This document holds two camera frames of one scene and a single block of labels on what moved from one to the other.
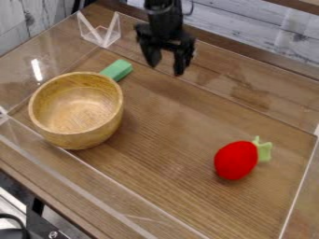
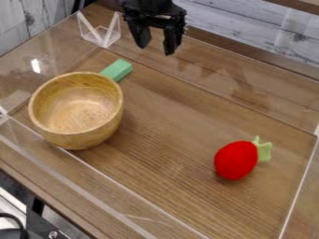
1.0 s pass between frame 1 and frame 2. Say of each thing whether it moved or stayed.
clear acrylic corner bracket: stayed
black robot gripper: moved
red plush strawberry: stayed
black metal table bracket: stayed
